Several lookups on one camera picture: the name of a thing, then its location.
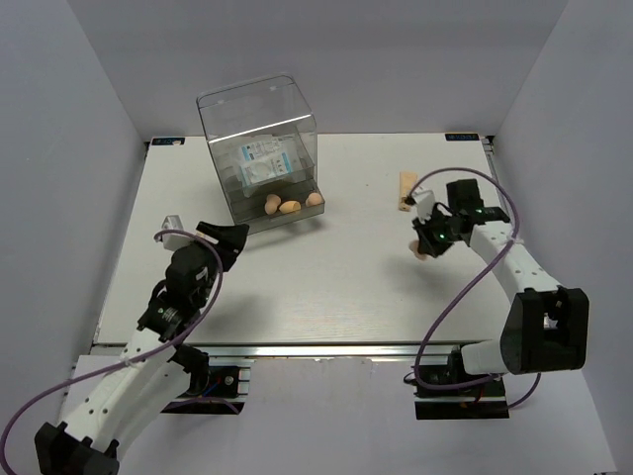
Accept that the white blue packet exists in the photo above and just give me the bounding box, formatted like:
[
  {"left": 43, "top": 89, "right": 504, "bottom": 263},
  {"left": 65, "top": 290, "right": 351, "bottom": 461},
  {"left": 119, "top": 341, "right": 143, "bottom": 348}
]
[
  {"left": 236, "top": 138, "right": 298, "bottom": 185},
  {"left": 216, "top": 140, "right": 282, "bottom": 188}
]

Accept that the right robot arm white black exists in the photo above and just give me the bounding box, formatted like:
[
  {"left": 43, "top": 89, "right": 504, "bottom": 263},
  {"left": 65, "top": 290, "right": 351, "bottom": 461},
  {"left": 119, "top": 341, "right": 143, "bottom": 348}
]
[{"left": 406, "top": 179, "right": 589, "bottom": 395}]

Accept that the beige sponge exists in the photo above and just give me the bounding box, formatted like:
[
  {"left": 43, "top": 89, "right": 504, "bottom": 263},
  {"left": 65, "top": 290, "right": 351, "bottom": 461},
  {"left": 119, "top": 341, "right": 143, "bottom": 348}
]
[
  {"left": 408, "top": 240, "right": 428, "bottom": 261},
  {"left": 278, "top": 201, "right": 302, "bottom": 214},
  {"left": 306, "top": 192, "right": 323, "bottom": 207},
  {"left": 264, "top": 194, "right": 281, "bottom": 215}
]

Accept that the blue label right corner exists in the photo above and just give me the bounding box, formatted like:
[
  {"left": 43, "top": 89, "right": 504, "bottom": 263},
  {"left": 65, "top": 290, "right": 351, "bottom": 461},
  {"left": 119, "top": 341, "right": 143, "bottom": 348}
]
[{"left": 444, "top": 133, "right": 480, "bottom": 142}]

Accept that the blue label corner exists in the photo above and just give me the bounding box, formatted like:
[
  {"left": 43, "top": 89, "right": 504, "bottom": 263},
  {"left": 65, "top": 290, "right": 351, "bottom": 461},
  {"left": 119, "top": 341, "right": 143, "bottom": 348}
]
[
  {"left": 150, "top": 137, "right": 185, "bottom": 146},
  {"left": 444, "top": 133, "right": 480, "bottom": 142}
]

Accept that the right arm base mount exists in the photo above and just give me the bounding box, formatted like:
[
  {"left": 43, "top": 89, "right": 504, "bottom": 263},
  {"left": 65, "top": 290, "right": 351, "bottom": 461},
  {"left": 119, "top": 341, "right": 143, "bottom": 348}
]
[{"left": 403, "top": 349, "right": 509, "bottom": 421}]

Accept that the blue label left corner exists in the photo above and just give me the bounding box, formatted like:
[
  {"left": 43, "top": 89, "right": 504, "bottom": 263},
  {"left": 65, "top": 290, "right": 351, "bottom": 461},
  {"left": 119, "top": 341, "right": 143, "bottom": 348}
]
[{"left": 150, "top": 137, "right": 185, "bottom": 146}]

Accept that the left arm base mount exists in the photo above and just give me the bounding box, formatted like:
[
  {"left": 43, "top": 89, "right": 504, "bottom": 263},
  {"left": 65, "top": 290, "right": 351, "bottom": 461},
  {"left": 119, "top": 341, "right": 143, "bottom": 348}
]
[{"left": 162, "top": 345, "right": 252, "bottom": 415}]

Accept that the clear acrylic drawer organizer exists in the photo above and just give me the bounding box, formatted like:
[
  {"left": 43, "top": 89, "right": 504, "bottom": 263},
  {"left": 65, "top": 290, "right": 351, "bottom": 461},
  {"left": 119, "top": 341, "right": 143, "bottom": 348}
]
[{"left": 196, "top": 73, "right": 325, "bottom": 234}]

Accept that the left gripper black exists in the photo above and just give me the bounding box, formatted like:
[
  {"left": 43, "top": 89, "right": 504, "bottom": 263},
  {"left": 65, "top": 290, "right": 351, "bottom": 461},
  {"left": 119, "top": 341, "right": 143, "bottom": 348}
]
[{"left": 188, "top": 221, "right": 249, "bottom": 307}]

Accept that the beige makeup tube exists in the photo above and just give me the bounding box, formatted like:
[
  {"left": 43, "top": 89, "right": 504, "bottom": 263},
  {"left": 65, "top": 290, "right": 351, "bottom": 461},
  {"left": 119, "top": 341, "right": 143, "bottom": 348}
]
[{"left": 398, "top": 171, "right": 418, "bottom": 212}]

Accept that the aluminium rail table edge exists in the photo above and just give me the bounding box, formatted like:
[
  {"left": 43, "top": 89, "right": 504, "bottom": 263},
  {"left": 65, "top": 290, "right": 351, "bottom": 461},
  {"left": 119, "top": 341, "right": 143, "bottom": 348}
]
[{"left": 93, "top": 340, "right": 476, "bottom": 361}]

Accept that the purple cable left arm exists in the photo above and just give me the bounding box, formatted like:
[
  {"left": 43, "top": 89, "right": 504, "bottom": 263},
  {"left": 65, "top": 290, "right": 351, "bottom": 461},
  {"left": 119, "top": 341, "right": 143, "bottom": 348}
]
[{"left": 0, "top": 230, "right": 241, "bottom": 466}]

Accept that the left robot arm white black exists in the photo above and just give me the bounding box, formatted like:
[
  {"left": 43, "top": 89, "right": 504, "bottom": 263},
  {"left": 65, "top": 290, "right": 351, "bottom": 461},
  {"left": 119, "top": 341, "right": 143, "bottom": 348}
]
[{"left": 35, "top": 216, "right": 249, "bottom": 474}]

